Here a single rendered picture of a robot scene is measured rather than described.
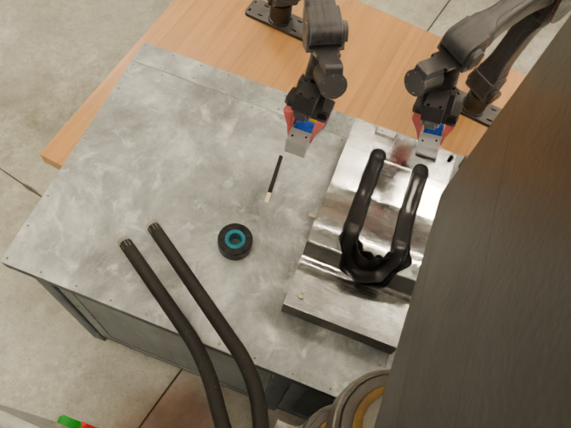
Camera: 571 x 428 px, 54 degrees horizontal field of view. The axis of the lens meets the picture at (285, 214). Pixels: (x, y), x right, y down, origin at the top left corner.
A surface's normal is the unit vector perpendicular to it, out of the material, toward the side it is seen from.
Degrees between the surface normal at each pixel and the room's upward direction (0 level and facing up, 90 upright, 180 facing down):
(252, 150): 0
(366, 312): 0
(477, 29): 15
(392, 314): 0
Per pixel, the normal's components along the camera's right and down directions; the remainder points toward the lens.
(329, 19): 0.11, -0.29
